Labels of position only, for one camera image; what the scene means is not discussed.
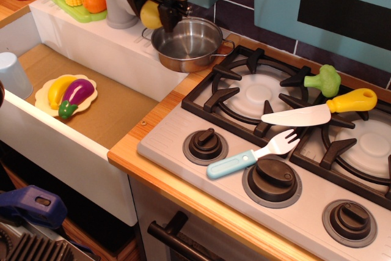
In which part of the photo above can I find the blue handled toy fork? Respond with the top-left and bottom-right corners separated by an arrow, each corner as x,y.
206,130 -> 300,179

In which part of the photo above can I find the green toy cutting board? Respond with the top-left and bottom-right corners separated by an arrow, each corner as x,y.
52,0 -> 107,23

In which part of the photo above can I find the right black burner grate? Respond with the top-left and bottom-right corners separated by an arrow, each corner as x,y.
290,101 -> 390,209

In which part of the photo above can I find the yellow toy banana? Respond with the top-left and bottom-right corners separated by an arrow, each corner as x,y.
48,75 -> 76,110

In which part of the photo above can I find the blue plastic clamp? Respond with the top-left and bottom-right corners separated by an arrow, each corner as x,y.
1,185 -> 68,229

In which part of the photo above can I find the yellow handled toy knife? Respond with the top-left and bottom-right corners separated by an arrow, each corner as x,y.
261,88 -> 378,127

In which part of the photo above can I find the black stove knob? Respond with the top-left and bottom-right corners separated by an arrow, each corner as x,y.
322,199 -> 378,248
183,128 -> 228,166
242,159 -> 302,209

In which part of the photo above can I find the cream scalloped toy plate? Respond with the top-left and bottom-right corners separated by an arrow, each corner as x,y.
34,75 -> 98,118

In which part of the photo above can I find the black burner grate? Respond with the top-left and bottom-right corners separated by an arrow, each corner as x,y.
181,45 -> 356,148
290,101 -> 390,209

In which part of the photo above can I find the green toy broccoli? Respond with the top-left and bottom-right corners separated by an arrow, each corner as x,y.
304,64 -> 342,98

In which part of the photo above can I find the black ribbed heat sink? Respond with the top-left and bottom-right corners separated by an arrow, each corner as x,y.
1,230 -> 76,260

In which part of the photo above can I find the purple toy eggplant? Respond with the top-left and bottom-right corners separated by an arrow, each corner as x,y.
58,79 -> 95,119

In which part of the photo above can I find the left black stove knob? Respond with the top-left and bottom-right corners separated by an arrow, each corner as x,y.
183,128 -> 228,166

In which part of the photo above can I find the left black burner grate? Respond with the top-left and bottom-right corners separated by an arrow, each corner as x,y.
181,45 -> 356,148

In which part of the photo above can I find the steel cooking pot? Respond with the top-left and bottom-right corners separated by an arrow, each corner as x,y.
143,17 -> 236,73

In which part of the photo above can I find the teal cabinet with black panel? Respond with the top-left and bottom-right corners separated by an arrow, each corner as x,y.
254,0 -> 390,71

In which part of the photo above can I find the yellow toy potato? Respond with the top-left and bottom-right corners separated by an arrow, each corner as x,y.
140,0 -> 163,29

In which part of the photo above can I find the middle black stove knob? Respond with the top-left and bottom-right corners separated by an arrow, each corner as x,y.
242,159 -> 302,209

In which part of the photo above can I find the white toy sink basin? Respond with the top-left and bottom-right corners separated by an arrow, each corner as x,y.
1,0 -> 185,226

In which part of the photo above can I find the orange toy tomato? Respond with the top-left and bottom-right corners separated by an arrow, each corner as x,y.
82,0 -> 107,13

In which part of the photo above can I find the light blue plastic cup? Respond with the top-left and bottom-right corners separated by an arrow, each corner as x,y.
1,52 -> 34,99

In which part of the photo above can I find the black oven door handle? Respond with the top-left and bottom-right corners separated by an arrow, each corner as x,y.
147,211 -> 212,261

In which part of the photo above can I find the grey toy faucet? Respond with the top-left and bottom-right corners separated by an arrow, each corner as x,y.
106,0 -> 138,29

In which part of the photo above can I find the right black stove knob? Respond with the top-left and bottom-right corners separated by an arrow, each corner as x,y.
322,199 -> 378,248

